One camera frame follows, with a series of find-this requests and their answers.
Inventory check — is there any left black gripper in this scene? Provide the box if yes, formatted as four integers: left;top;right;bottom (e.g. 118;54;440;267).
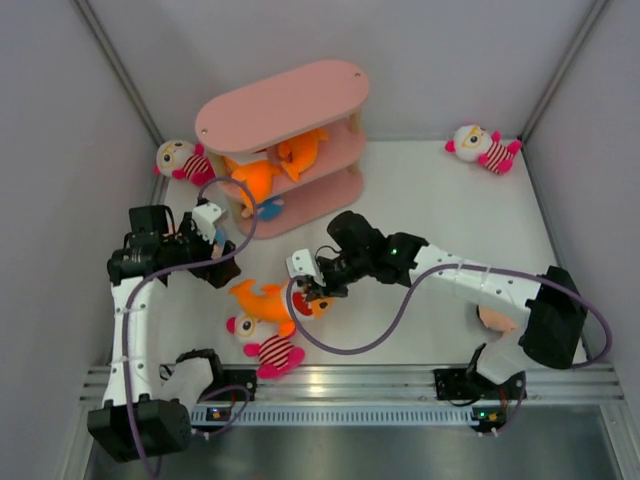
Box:
161;212;240;288

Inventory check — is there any boy doll plush blue cap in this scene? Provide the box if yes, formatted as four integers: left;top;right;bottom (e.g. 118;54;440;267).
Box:
211;226;227;259

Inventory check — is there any large orange shark plush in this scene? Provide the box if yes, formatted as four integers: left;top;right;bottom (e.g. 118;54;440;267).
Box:
229;279;335;337

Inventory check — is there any small orange shark plush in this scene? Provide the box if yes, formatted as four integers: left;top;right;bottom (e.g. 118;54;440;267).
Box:
277;128;329;182

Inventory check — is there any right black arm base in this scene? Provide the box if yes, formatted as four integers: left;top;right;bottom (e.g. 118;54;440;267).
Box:
434;368;527;437

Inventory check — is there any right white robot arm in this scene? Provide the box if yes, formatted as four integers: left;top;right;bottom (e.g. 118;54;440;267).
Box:
305;211;587;397

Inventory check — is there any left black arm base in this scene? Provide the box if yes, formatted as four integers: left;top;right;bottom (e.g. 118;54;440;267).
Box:
197;367;258;437

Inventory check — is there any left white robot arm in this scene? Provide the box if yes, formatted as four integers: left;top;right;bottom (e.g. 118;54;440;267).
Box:
87;200;241;462

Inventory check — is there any boy doll plush on shelf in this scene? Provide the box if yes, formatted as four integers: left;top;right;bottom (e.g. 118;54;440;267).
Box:
240;196;284;221

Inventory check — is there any pink three-tier toy shelf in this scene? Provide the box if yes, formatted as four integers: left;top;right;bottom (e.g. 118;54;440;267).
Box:
195;60;370;239

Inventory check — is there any orange shark plush on shelf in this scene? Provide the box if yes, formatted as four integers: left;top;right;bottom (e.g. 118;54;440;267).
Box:
227;159;281;204

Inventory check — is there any white panda plush left back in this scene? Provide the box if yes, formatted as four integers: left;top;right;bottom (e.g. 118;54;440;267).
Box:
154;140;215;187

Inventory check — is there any white panda plush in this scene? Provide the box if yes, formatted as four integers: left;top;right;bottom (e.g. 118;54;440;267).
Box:
444;124;522;175
226;311;306;380
154;140;215;187

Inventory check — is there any white panda plush front centre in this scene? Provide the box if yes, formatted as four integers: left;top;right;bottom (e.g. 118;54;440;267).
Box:
226;311;306;380

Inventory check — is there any boy doll plush right side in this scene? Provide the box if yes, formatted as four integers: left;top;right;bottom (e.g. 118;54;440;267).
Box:
476;306;517;335

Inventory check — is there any white panda plush right back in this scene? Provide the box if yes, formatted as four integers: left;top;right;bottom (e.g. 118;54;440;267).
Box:
444;124;522;175

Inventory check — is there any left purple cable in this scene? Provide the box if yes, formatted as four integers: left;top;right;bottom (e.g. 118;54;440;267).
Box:
124;177;259;480

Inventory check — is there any purple cable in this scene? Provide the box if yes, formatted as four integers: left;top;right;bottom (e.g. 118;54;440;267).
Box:
124;177;259;480
285;262;614;370

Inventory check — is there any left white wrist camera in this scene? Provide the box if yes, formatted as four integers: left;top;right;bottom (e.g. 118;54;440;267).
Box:
192;202;228;245

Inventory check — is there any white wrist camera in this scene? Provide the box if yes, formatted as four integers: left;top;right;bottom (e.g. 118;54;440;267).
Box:
285;249;322;282
192;202;228;245

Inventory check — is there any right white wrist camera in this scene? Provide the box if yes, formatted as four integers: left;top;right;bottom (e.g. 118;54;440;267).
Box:
285;249;322;282

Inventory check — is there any aluminium front rail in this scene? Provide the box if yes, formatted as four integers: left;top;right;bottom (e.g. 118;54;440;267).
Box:
79;363;626;402

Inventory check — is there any white slotted cable duct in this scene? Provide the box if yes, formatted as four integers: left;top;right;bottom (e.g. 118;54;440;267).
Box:
199;403;481;427

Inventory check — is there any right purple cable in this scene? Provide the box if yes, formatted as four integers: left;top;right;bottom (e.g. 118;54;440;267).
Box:
285;262;614;370

